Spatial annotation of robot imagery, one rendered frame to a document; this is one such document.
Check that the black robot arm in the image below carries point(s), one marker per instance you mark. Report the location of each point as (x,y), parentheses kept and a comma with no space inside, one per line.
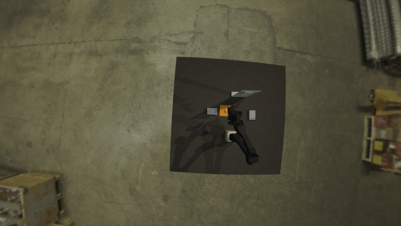
(245,144)

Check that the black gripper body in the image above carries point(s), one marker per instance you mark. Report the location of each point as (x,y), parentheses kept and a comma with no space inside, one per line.
(230,110)

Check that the orange flat square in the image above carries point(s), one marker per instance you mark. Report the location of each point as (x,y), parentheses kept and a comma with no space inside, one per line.
(222,110)

